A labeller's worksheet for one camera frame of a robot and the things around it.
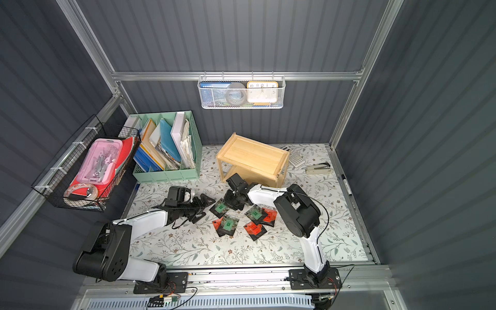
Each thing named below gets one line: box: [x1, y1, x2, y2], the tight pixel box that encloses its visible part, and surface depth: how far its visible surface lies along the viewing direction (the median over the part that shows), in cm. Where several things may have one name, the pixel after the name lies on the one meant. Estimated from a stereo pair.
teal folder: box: [159, 118, 182, 163], surface depth 96 cm
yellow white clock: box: [246, 80, 279, 103], surface depth 91 cm
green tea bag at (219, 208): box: [209, 197, 230, 219], surface depth 95 cm
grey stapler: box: [305, 162, 334, 175], surface depth 110 cm
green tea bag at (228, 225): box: [215, 215, 240, 238], surface depth 90 cm
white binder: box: [170, 111, 188, 169], surface depth 96 cm
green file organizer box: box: [123, 110, 203, 184], surface depth 99 cm
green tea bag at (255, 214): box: [244, 204, 266, 225], surface depth 93 cm
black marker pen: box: [341, 173, 353, 197], surface depth 109 cm
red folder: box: [64, 136, 134, 197], surface depth 70 cm
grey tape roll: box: [226, 82, 247, 106], surface depth 89 cm
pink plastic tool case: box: [75, 138, 124, 186], surface depth 74 cm
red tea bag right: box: [260, 207, 278, 227], surface depth 92 cm
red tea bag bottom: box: [243, 221, 268, 241], surface depth 88 cm
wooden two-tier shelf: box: [216, 132, 290, 188], surface depth 90 cm
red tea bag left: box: [211, 217, 224, 231], surface depth 91 cm
